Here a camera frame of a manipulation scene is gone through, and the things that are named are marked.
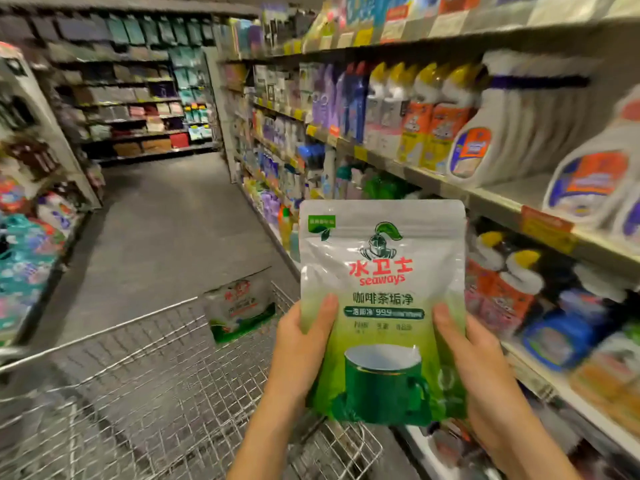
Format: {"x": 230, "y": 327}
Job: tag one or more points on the person's right hand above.
{"x": 485, "y": 385}

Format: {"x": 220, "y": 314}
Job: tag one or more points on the person's left hand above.
{"x": 300, "y": 360}

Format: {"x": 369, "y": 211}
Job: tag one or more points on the white green-print cleaner pouch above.
{"x": 240, "y": 305}
{"x": 385, "y": 295}

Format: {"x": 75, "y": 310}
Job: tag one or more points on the blue spray bottle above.
{"x": 560, "y": 340}

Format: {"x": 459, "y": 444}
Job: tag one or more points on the yellow-capped pink-label cleaner bottle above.
{"x": 512, "y": 300}
{"x": 483, "y": 280}

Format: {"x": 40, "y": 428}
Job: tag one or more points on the row of white green-capped bottles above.
{"x": 610, "y": 380}

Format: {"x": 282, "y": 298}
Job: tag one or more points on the cluster of teal cleaner bottles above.
{"x": 288, "y": 230}

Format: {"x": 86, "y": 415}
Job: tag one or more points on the cluster of green cleaner bottles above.
{"x": 385, "y": 185}

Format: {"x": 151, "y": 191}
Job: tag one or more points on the white orange spray bottles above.
{"x": 480, "y": 145}

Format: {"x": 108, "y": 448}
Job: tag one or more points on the row of purple cleaner bottles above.
{"x": 340, "y": 100}

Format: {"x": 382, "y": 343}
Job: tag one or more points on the row of yellow-capped cleaner bottles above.
{"x": 420, "y": 120}

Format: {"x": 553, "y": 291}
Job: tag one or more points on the row of blue cleaner packs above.
{"x": 390, "y": 7}

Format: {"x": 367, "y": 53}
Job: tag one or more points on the person's right forearm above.
{"x": 525, "y": 457}

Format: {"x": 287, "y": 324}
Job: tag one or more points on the grey shopping cart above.
{"x": 130, "y": 405}

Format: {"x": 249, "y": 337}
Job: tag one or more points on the orange promo sign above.
{"x": 547, "y": 230}

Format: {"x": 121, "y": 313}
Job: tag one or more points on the store shelving with refill pouches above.
{"x": 35, "y": 215}

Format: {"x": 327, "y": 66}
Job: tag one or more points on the distant store shelving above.
{"x": 120, "y": 85}

